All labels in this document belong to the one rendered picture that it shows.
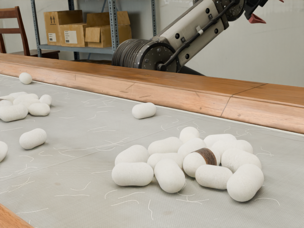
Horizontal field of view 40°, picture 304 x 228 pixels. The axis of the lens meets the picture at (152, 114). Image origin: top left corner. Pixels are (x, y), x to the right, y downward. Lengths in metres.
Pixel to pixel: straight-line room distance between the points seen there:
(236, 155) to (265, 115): 0.15
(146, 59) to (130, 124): 0.46
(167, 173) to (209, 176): 0.03
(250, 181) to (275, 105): 0.20
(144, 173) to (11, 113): 0.29
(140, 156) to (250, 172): 0.10
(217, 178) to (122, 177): 0.08
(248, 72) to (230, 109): 2.29
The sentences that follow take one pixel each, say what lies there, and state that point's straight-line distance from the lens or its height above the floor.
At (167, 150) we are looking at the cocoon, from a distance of 0.38.
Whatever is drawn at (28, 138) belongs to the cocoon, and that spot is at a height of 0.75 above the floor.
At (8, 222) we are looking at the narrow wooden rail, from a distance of 0.27.
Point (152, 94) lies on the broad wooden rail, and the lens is 0.61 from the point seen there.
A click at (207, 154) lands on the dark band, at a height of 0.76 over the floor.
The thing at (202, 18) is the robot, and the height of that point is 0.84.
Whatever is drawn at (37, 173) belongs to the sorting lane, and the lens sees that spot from 0.40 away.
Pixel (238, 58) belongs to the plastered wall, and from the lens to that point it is 2.83.
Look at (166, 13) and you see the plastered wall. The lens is 3.21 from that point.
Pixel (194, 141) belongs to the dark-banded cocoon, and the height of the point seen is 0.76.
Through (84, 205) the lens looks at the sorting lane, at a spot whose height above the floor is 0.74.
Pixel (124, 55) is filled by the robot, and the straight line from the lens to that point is 1.01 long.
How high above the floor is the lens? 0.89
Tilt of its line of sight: 15 degrees down
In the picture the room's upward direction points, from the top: 4 degrees counter-clockwise
